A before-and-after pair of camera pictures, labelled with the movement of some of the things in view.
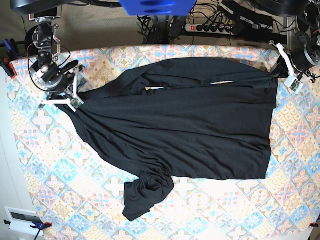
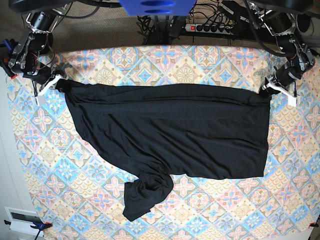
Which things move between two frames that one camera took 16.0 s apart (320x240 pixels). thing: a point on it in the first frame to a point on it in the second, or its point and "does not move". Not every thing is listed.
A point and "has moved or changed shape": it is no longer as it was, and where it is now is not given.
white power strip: [209, 29] does not move
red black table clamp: [8, 67] does not move
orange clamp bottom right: [313, 224] does not move
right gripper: [280, 70] to [273, 86]
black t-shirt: [188, 118] has moved or changed shape
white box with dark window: [21, 220] does not move
